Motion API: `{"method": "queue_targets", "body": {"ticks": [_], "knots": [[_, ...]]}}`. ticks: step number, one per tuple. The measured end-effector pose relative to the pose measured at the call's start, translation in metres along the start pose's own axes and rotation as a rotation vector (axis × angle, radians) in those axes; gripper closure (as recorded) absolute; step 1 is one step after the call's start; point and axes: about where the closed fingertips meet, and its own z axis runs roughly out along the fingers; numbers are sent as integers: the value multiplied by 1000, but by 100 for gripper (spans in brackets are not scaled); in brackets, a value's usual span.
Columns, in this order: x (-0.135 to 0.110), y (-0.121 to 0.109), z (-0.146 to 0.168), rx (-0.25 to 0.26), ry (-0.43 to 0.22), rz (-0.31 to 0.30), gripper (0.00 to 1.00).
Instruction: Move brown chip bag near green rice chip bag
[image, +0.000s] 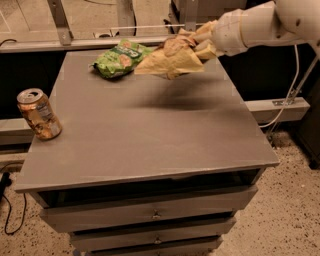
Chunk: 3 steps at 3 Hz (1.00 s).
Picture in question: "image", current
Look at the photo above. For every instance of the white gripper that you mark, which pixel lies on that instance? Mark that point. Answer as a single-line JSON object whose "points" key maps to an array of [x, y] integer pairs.
{"points": [[227, 36]]}

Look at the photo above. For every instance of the dented soda can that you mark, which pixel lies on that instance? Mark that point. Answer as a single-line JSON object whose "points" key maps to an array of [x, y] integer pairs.
{"points": [[36, 109]]}

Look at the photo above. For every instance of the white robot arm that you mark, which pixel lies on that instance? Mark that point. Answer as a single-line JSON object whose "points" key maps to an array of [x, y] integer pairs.
{"points": [[274, 23]]}

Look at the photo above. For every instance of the green rice chip bag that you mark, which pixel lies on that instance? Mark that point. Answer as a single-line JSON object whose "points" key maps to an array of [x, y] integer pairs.
{"points": [[121, 59]]}

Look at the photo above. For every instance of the brown sea salt chip bag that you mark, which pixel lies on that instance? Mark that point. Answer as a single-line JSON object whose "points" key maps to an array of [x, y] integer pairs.
{"points": [[174, 57]]}

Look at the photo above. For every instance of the grey drawer cabinet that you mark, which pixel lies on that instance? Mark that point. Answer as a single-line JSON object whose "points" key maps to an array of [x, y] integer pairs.
{"points": [[145, 166]]}

